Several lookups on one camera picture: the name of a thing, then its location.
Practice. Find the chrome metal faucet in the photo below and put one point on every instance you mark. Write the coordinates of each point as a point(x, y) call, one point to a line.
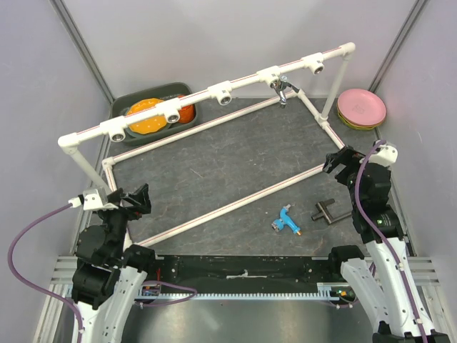
point(280, 85)

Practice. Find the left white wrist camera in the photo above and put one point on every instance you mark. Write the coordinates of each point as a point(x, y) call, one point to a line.
point(92, 200)

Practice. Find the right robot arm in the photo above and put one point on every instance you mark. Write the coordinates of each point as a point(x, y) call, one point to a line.
point(388, 295)

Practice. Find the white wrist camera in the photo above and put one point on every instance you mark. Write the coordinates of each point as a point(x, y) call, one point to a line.
point(385, 155)
point(92, 200)

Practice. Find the pink plate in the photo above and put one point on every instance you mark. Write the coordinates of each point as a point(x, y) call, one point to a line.
point(361, 107)

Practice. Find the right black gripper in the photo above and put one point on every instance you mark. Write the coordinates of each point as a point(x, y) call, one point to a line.
point(346, 156)

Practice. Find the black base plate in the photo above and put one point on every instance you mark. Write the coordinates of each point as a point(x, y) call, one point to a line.
point(244, 274)

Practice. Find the dark green plastic tray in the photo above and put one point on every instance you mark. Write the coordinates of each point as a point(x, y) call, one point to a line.
point(121, 106)

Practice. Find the dark metal faucet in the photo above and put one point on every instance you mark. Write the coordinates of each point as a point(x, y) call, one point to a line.
point(324, 213)

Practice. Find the grey slotted cable duct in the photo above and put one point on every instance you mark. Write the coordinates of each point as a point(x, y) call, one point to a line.
point(323, 293)

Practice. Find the blue plastic faucet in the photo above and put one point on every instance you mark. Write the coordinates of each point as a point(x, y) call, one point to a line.
point(284, 220)

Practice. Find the orange red cup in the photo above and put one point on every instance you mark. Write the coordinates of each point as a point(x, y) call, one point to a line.
point(186, 114)

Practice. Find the yellow green plate stack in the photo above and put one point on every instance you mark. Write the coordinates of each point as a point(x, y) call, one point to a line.
point(355, 126)

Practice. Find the orange dotted plate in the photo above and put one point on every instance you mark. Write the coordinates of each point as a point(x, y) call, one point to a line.
point(147, 126)

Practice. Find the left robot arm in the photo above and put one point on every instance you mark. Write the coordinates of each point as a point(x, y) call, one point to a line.
point(108, 273)

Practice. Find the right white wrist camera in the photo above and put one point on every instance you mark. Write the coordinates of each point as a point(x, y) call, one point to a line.
point(385, 155)

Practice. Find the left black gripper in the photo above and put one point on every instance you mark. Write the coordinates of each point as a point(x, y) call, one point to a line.
point(140, 197)

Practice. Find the white PVC pipe frame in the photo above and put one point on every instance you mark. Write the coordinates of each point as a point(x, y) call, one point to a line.
point(114, 128)

